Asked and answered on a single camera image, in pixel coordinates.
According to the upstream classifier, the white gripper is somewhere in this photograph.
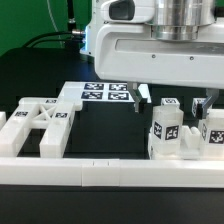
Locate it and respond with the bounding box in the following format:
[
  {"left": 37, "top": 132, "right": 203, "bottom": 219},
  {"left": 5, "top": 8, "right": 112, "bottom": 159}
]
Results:
[{"left": 95, "top": 0, "right": 224, "bottom": 113}]

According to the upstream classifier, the white fence bar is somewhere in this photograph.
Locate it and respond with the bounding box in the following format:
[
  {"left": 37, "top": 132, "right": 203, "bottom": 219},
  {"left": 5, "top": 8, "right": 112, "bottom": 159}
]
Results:
[
  {"left": 0, "top": 157, "right": 224, "bottom": 188},
  {"left": 0, "top": 112, "right": 6, "bottom": 130}
]

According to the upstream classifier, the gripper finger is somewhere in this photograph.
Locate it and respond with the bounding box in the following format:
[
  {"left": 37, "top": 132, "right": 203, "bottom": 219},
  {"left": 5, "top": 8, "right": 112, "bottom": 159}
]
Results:
[{"left": 196, "top": 88, "right": 219, "bottom": 119}]

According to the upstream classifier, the white tagged cube left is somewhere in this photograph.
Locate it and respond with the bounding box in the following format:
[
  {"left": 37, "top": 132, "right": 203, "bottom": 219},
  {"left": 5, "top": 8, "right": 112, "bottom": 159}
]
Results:
[{"left": 161, "top": 98, "right": 180, "bottom": 108}]

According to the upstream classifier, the white left fence bar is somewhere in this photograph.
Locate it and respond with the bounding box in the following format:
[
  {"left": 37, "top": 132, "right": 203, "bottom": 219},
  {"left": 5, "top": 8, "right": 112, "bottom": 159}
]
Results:
[{"left": 0, "top": 112, "right": 6, "bottom": 130}]

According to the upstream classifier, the white front fence bar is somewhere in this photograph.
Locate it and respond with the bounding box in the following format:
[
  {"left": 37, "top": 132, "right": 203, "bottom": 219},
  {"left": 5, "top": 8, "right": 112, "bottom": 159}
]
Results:
[{"left": 0, "top": 157, "right": 224, "bottom": 188}]

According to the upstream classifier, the white chair seat part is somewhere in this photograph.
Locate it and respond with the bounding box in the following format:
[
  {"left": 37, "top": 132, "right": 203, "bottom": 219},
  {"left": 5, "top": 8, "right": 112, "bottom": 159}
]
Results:
[{"left": 148, "top": 125, "right": 200, "bottom": 160}]

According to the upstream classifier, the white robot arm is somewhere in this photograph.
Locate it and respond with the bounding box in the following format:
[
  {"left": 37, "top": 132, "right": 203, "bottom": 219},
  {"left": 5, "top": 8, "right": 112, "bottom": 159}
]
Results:
[{"left": 80, "top": 0, "right": 224, "bottom": 119}]

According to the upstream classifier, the white chair back frame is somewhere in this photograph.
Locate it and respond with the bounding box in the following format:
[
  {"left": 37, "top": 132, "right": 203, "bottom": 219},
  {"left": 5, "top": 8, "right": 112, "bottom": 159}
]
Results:
[{"left": 0, "top": 97, "right": 83, "bottom": 158}]

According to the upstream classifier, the white tagged cube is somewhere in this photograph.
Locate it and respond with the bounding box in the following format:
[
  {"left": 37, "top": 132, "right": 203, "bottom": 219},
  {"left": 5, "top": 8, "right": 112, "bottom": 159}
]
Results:
[
  {"left": 161, "top": 98, "right": 180, "bottom": 108},
  {"left": 192, "top": 98, "right": 205, "bottom": 119}
]

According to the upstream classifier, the black cable with connector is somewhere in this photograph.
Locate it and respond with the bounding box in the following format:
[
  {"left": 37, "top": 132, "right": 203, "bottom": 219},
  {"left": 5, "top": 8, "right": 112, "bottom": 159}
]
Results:
[{"left": 21, "top": 29, "right": 87, "bottom": 49}]

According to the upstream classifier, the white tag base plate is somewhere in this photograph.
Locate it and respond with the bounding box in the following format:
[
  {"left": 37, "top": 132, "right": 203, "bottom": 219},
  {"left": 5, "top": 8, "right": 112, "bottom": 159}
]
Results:
[{"left": 58, "top": 82, "right": 134, "bottom": 103}]

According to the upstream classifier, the black vertical pole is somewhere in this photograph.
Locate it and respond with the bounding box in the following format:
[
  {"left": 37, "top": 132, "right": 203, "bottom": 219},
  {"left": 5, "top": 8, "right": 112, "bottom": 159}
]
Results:
[{"left": 65, "top": 0, "right": 76, "bottom": 49}]

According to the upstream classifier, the white tagged cube right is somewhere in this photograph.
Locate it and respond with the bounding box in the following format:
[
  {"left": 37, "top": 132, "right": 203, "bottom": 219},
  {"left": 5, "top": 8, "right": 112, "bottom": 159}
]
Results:
[{"left": 192, "top": 98, "right": 205, "bottom": 119}]

